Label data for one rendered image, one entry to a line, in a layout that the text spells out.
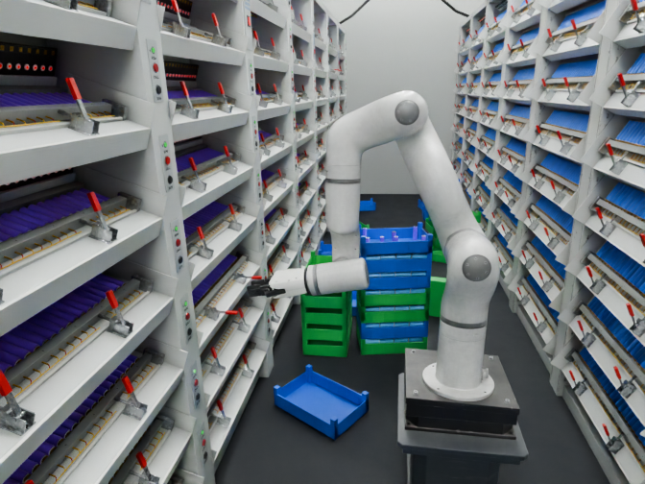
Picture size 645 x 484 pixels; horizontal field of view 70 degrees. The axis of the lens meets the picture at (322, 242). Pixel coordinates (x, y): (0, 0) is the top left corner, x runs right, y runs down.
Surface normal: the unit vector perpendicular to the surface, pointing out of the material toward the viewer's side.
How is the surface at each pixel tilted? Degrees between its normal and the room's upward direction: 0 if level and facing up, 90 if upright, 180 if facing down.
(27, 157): 110
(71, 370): 20
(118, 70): 90
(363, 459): 0
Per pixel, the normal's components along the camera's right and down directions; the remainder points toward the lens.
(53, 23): 0.94, 0.34
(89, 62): -0.15, 0.31
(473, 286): -0.15, 0.76
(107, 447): 0.31, -0.89
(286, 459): -0.03, -0.95
